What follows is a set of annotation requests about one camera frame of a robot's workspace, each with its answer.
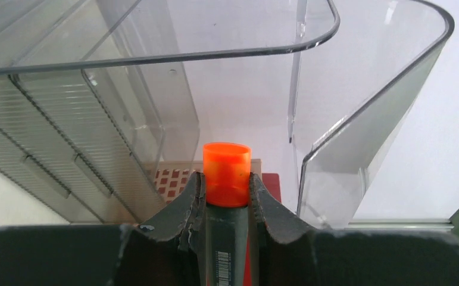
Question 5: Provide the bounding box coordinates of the peach plastic file rack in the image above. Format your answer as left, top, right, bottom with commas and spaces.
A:
135, 159, 262, 209

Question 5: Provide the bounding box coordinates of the clear grey drawer organizer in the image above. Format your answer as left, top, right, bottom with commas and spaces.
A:
0, 1, 455, 228

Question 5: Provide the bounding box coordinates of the black highlighter orange cap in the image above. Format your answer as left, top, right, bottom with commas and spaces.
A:
202, 142, 251, 285

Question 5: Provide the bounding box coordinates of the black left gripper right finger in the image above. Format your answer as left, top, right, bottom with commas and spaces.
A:
249, 175, 459, 285

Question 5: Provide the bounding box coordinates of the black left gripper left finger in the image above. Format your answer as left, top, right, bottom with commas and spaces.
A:
0, 172, 207, 285

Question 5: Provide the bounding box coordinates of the red folder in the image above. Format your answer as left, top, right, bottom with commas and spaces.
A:
243, 173, 282, 286

